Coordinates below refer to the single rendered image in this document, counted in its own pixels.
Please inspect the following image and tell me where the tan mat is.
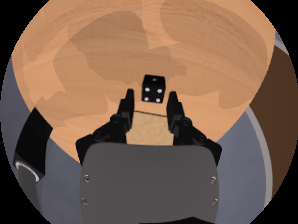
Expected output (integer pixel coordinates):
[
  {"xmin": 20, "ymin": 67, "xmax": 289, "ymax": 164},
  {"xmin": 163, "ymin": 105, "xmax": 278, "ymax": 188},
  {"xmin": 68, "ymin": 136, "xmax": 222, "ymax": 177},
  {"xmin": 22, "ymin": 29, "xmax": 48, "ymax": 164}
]
[{"xmin": 126, "ymin": 110, "xmax": 174, "ymax": 145}]

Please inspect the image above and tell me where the black die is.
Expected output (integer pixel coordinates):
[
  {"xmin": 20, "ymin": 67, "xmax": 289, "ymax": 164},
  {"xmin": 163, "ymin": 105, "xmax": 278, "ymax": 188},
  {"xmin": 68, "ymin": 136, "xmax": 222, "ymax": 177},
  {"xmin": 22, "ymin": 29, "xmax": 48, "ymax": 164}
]
[{"xmin": 141, "ymin": 74, "xmax": 166, "ymax": 104}]

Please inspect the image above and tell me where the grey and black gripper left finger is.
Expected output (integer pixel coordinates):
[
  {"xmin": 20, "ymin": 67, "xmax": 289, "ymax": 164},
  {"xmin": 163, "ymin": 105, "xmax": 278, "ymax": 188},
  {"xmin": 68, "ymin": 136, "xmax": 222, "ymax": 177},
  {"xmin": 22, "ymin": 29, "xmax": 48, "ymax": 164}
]
[{"xmin": 75, "ymin": 89, "xmax": 135, "ymax": 167}]

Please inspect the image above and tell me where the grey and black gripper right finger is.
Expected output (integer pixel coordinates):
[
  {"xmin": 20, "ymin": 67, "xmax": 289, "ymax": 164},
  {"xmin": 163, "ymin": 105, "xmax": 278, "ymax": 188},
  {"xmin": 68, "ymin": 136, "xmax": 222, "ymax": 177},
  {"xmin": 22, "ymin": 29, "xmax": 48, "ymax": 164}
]
[{"xmin": 166, "ymin": 91, "xmax": 222, "ymax": 167}]

